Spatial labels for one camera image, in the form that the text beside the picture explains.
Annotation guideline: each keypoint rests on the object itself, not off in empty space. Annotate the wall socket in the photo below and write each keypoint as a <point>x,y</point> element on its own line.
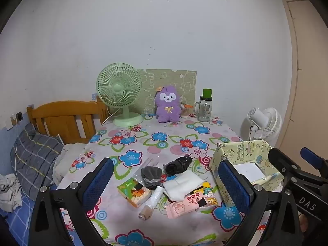
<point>18,116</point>

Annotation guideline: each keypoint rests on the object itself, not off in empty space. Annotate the light pink wipes pack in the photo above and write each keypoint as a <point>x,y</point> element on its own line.
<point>176,208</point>

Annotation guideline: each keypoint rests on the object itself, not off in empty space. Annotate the white standing fan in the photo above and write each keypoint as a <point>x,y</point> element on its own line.
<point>269,123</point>

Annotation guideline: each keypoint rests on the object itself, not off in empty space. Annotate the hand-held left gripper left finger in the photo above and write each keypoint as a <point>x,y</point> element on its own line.
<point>102,182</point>

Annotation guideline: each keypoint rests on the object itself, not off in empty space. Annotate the patterned fabric storage box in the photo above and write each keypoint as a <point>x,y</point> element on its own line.
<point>225,153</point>

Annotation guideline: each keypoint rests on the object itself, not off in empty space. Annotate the green desk fan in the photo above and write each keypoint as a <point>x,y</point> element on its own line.
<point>117,87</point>

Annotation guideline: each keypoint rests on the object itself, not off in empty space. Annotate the white bedding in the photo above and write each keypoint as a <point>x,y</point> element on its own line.
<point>69,158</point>

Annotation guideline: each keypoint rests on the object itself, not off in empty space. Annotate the blue bed sheet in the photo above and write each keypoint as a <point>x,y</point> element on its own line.
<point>15,223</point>

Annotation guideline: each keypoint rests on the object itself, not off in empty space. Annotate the yellow cartoon pack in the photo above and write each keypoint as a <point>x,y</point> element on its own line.
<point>208,191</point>

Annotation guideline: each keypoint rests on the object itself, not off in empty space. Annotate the crumpled white cloth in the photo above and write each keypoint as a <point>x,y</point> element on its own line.
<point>9,192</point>

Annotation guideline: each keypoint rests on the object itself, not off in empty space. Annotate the floral tablecloth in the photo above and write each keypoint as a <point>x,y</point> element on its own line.
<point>158,138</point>

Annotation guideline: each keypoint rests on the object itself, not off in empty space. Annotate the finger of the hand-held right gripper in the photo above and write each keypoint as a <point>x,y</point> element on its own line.
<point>279,158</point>
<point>311,156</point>

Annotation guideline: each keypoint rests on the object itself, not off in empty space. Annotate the beige door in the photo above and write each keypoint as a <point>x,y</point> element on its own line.
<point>307,69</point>

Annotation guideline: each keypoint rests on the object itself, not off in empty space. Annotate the clear plastic packet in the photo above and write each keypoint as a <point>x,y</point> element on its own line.
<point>151,162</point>

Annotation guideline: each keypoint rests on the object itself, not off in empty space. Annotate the wooden bed headboard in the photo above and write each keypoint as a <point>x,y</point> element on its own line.
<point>64,115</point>

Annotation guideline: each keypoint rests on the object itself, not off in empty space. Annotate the green patterned board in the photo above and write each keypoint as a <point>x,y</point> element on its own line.
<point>176,79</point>

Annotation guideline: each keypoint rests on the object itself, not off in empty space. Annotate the glass mug jar green lid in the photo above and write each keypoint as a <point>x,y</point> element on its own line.
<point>204,110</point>

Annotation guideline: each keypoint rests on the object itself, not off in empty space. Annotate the white cloth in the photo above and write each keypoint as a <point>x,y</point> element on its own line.
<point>182,185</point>
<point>9,192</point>

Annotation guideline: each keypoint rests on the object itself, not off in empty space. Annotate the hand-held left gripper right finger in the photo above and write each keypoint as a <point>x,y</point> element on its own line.
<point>234,184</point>

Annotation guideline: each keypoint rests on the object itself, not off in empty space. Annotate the grey plaid pillow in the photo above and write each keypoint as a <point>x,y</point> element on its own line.
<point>33,156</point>

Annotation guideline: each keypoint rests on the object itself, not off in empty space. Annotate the black plastic bag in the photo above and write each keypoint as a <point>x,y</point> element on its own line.
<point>176,165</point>

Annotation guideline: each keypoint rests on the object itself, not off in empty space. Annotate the cotton swab jar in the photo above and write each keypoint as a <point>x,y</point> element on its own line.
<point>185,111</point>

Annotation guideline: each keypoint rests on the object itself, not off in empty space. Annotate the beige rolled sock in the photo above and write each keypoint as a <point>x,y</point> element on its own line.
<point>145,213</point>

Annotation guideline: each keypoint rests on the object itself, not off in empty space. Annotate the pink pack with red circles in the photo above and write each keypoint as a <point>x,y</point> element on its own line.
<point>192,198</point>

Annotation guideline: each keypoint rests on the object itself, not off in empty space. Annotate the purple plush toy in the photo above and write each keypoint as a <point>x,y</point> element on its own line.
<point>167,107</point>

